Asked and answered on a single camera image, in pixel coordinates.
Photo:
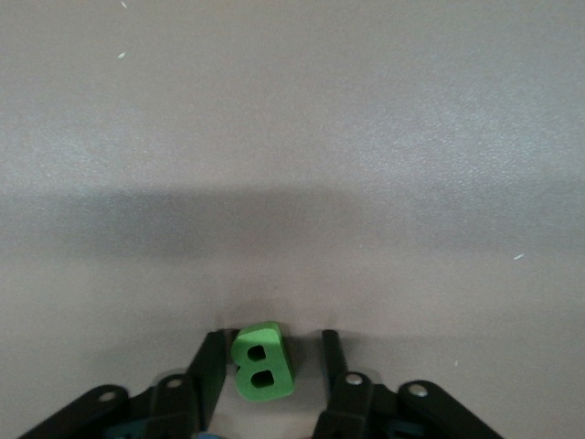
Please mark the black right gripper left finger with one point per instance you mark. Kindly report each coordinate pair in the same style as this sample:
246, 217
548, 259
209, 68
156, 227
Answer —
173, 402

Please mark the brown table mat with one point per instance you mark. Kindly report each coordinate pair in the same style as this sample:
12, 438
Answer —
292, 137

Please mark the green letter B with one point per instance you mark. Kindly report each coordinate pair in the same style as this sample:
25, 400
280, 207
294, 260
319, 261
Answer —
242, 366

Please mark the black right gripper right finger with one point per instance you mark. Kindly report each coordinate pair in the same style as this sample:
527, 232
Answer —
356, 402

